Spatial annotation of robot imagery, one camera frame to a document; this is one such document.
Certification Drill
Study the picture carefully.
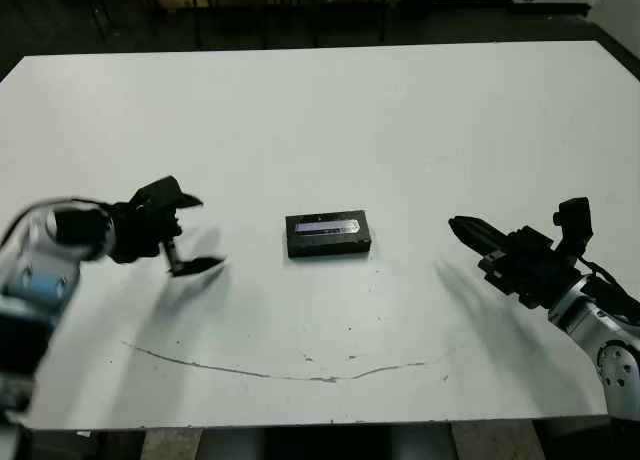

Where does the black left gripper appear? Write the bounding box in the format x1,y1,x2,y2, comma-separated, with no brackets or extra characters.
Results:
102,193,229,280

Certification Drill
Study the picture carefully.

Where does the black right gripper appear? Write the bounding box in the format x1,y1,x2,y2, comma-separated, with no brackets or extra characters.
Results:
448,216,585,310

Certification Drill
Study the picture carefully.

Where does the black box lid with label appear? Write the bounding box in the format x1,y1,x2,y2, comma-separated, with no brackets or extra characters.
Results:
284,209,374,260

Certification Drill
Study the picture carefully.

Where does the dark waste bin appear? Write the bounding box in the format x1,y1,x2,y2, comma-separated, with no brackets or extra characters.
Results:
399,0,441,21

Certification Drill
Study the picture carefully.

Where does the grey black robot lower body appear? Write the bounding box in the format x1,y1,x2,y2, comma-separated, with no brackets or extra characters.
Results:
199,424,451,460

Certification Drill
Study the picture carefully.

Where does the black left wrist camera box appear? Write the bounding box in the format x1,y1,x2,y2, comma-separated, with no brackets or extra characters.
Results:
130,175,184,214

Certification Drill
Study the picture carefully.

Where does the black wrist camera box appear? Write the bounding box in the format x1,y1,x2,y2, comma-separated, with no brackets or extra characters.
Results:
130,175,184,214
552,196,594,254

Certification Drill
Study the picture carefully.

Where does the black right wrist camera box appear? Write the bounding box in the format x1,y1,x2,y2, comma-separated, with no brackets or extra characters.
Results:
552,196,594,254

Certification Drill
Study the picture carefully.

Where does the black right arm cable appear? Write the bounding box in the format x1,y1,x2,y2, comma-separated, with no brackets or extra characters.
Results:
579,259,640,326

